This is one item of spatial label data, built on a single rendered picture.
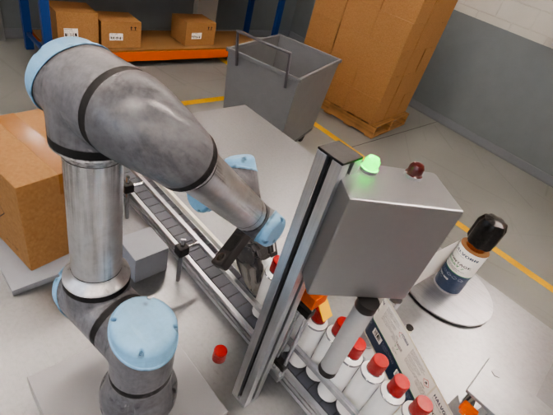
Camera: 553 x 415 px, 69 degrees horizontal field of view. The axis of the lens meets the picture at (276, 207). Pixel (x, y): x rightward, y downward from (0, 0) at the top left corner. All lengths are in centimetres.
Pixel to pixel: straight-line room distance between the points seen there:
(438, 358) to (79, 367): 89
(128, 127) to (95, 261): 31
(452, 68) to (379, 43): 151
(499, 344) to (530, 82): 407
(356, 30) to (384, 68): 47
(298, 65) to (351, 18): 86
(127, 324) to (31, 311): 45
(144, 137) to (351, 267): 33
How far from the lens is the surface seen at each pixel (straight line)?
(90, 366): 98
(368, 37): 427
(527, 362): 143
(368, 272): 61
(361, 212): 52
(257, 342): 82
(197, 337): 109
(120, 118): 49
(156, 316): 76
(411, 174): 60
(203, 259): 119
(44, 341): 110
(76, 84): 54
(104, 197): 65
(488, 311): 146
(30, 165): 110
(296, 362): 102
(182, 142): 50
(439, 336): 129
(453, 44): 548
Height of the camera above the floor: 174
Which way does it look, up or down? 37 degrees down
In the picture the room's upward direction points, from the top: 17 degrees clockwise
